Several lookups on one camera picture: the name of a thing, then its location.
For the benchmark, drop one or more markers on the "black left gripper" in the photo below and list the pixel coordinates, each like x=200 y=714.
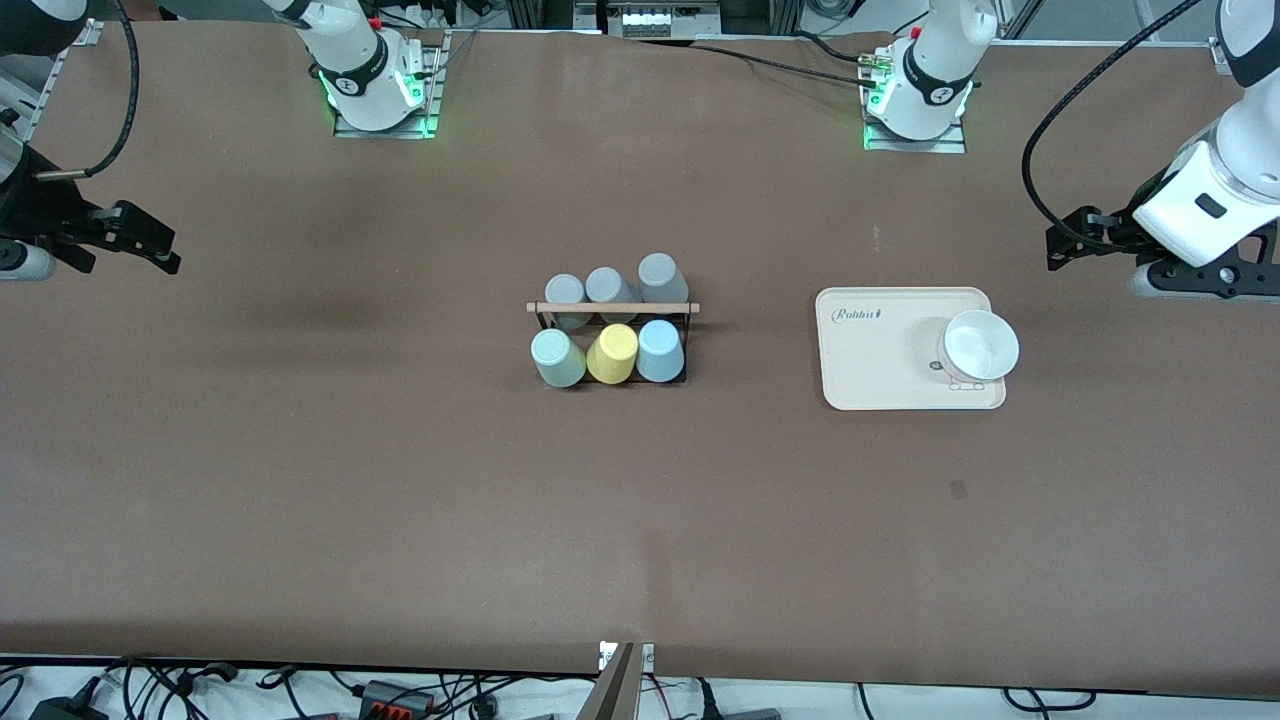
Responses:
x=1127 y=227

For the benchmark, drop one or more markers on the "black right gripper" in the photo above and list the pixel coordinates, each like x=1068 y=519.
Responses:
x=38 y=210

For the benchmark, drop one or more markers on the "light blue cup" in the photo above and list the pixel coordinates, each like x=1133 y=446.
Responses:
x=660 y=352

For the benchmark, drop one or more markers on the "pale green cup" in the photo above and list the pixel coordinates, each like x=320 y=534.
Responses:
x=558 y=360

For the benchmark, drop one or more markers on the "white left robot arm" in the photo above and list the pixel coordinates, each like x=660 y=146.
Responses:
x=940 y=60

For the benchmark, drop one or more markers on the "white bowl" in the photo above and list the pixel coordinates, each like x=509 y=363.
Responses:
x=980 y=345

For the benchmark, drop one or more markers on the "beige rabbit print tray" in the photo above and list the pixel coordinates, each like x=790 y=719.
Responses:
x=880 y=380

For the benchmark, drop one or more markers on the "grey cup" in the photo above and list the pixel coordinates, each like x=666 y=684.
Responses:
x=608 y=287
x=662 y=277
x=566 y=290

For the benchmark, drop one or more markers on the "yellow cup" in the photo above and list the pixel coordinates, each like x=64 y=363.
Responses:
x=612 y=358

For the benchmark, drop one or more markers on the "grey power strip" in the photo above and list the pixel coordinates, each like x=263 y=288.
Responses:
x=648 y=18

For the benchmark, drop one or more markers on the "black power adapter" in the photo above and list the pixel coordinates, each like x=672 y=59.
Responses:
x=65 y=710

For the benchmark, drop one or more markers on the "black terminal block orange levers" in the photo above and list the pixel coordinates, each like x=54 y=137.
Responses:
x=395 y=700

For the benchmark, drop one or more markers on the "black plug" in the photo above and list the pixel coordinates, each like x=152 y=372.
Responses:
x=745 y=714

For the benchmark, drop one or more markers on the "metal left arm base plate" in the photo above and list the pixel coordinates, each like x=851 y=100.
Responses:
x=955 y=145

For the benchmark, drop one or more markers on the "aluminium corner bracket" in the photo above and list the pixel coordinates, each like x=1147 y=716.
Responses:
x=84 y=32
x=1214 y=50

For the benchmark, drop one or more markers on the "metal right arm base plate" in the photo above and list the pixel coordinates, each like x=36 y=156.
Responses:
x=432 y=90

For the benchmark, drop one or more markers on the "white mounting bracket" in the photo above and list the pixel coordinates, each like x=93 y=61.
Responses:
x=647 y=657

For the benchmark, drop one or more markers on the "grey camera mount beam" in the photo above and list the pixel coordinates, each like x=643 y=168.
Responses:
x=612 y=695

